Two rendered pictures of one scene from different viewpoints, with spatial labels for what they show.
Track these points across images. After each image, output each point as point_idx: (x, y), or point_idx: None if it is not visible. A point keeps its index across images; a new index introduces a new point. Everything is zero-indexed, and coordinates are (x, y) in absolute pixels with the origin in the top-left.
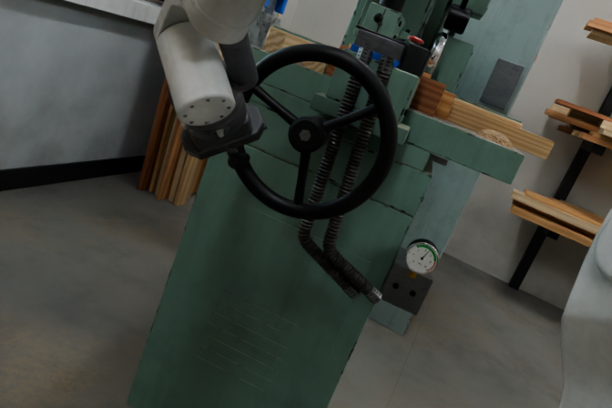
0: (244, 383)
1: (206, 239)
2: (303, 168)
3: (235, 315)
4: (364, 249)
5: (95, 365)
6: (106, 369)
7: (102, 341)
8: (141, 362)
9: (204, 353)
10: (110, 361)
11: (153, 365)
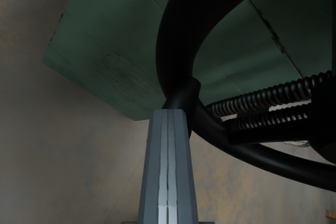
0: (120, 92)
1: (100, 10)
2: (284, 141)
3: (121, 67)
4: (250, 91)
5: (13, 24)
6: (23, 29)
7: None
8: (47, 51)
9: (94, 70)
10: (26, 20)
11: (56, 57)
